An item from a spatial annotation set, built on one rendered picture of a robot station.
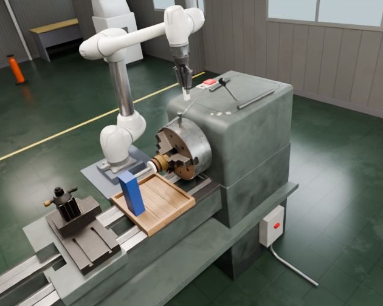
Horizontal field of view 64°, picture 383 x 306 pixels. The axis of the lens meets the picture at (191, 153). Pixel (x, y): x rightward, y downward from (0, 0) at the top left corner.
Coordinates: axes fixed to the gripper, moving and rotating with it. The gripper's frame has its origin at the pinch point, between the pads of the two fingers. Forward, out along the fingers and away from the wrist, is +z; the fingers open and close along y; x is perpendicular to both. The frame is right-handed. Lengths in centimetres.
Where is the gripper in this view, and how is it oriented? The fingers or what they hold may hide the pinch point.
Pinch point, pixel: (186, 93)
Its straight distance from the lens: 162.2
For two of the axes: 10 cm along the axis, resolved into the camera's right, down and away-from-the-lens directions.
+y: 6.5, 3.5, -6.7
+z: 1.3, 8.3, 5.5
